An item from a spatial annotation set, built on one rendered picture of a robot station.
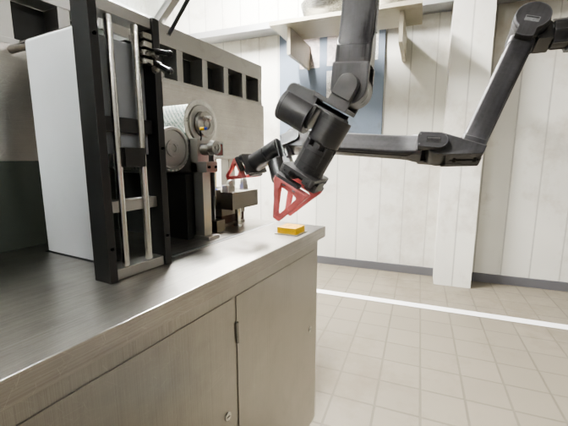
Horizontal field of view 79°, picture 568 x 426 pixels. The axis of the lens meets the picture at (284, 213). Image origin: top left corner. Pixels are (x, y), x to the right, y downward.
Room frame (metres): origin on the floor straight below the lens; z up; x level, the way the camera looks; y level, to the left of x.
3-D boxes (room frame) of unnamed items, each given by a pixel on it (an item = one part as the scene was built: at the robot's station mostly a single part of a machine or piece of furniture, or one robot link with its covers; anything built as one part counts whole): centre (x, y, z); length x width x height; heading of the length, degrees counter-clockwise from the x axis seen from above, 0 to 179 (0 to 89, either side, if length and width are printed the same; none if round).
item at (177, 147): (1.04, 0.42, 1.17); 0.26 x 0.12 x 0.12; 62
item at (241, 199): (1.33, 0.31, 1.00); 0.40 x 0.16 x 0.06; 62
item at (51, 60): (0.87, 0.55, 1.17); 0.34 x 0.05 x 0.54; 62
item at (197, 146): (1.04, 0.24, 1.05); 0.06 x 0.05 x 0.31; 62
